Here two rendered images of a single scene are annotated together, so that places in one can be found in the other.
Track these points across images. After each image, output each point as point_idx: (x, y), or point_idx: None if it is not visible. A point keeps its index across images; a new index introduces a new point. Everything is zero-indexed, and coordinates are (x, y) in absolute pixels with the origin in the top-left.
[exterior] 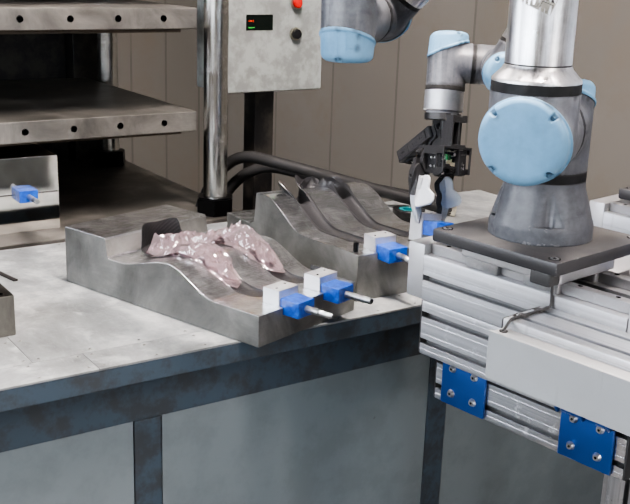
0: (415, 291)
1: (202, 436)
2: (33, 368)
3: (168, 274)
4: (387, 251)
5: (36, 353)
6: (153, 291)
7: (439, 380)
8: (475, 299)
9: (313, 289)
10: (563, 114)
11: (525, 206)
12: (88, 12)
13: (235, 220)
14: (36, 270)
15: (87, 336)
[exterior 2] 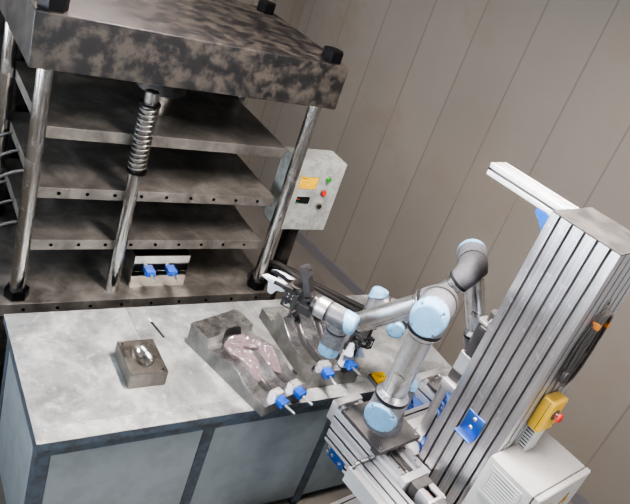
0: (329, 418)
1: (228, 435)
2: (172, 412)
3: (232, 369)
4: (325, 374)
5: (173, 401)
6: (224, 371)
7: (329, 447)
8: (350, 436)
9: (290, 389)
10: (396, 414)
11: None
12: (222, 197)
13: (265, 314)
14: (172, 329)
15: (193, 392)
